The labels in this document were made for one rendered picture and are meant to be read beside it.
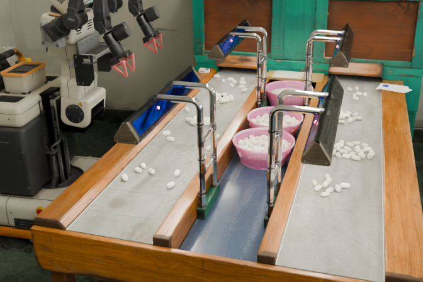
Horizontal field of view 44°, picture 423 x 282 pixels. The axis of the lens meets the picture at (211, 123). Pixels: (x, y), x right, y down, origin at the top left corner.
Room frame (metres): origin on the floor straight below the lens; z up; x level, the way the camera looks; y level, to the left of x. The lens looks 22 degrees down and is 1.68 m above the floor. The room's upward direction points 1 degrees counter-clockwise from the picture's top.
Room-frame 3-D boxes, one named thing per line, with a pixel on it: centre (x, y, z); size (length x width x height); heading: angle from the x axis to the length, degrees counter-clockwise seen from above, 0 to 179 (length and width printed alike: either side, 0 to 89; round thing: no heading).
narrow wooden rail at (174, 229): (2.19, -0.10, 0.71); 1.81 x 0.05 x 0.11; 163
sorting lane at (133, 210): (2.24, 0.07, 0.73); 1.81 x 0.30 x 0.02; 163
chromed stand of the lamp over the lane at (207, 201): (1.69, 0.09, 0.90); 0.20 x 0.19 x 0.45; 163
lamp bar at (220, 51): (2.64, -0.11, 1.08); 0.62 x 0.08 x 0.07; 163
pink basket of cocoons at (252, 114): (2.30, -0.30, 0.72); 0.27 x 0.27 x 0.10
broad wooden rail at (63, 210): (2.31, 0.27, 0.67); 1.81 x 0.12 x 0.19; 163
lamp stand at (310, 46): (2.50, -0.57, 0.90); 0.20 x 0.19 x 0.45; 163
